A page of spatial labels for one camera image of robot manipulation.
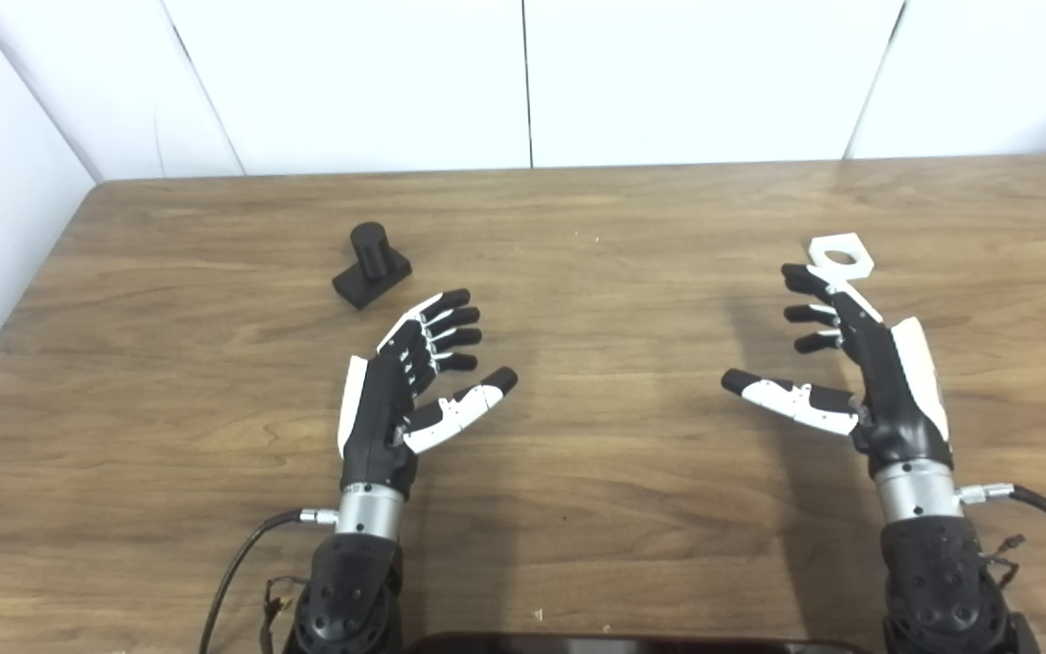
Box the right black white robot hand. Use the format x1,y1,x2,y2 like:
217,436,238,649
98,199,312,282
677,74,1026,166
721,263,955,478

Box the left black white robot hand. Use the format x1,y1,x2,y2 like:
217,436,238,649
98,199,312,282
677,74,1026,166
338,289,519,500

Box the white square piece with hole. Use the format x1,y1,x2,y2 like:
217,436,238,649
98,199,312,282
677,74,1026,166
803,234,875,279

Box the black peg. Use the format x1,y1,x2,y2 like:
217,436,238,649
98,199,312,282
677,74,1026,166
333,222,412,311

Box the dark robot torso edge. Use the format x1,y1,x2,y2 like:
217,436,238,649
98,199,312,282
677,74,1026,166
405,633,860,654

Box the thin right wrist wires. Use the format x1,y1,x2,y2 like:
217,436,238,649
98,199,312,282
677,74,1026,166
977,534,1025,591

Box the thin wrist wires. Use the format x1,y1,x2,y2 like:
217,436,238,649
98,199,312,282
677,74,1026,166
261,575,311,637
977,534,1025,591

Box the thin left wrist wires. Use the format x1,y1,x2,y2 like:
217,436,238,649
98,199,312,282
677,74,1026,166
261,575,311,637

